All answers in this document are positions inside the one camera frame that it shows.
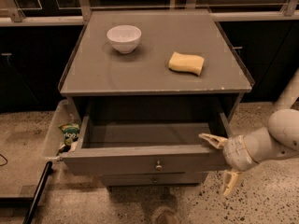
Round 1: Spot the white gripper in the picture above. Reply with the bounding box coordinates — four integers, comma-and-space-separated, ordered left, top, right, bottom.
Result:
199, 133, 258, 197

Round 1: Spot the grey top drawer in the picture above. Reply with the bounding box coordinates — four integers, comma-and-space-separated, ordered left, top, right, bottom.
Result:
63, 103, 229, 176

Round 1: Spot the grey drawer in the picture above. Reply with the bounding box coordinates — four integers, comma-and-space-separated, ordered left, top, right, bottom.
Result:
101, 172, 207, 187
63, 103, 229, 176

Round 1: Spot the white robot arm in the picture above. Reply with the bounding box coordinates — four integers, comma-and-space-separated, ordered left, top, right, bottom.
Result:
199, 69, 299, 197

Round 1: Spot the grey bottom drawer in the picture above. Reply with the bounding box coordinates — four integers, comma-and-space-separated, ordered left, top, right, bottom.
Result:
101, 172, 207, 187

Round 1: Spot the grey drawer cabinet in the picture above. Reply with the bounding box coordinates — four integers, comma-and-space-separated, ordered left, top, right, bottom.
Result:
57, 8, 255, 188

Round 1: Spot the yellow sponge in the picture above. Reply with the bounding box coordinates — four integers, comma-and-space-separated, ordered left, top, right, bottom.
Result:
168, 52, 205, 76

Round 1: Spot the white ceramic bowl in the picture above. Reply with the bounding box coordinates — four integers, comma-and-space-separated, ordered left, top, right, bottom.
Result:
107, 25, 142, 54

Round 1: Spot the green snack bag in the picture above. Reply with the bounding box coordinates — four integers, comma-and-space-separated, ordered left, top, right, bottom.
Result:
59, 123, 79, 147

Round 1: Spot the clear plastic bin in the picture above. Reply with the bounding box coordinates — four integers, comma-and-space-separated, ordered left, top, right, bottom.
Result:
43, 100, 81, 161

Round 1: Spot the black pole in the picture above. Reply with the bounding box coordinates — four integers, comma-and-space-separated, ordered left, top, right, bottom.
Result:
22, 161, 52, 224

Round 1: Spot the metal railing frame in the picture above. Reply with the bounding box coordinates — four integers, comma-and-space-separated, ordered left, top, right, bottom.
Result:
0, 0, 299, 26

